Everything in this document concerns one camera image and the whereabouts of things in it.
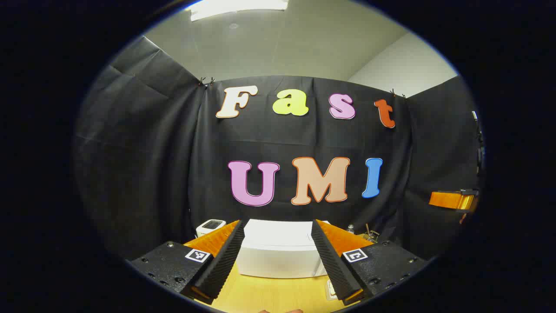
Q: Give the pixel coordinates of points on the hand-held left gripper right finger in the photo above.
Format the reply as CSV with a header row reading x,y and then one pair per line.
x,y
332,265

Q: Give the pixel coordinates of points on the small glass jar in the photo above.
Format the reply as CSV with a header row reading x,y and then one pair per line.
x,y
371,237

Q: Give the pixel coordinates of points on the white toaster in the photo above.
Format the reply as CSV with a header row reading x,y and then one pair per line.
x,y
210,226

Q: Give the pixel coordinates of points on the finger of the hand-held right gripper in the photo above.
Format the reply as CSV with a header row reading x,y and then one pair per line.
x,y
449,200

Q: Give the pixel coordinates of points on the ceiling light panel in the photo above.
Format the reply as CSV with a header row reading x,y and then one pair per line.
x,y
236,8

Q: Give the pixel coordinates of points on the white microwave oven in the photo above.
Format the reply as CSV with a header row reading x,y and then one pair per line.
x,y
278,252

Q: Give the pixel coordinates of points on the black backdrop cloth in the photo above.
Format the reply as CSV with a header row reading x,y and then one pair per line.
x,y
152,152

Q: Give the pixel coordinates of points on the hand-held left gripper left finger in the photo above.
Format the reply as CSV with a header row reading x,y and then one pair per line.
x,y
226,261

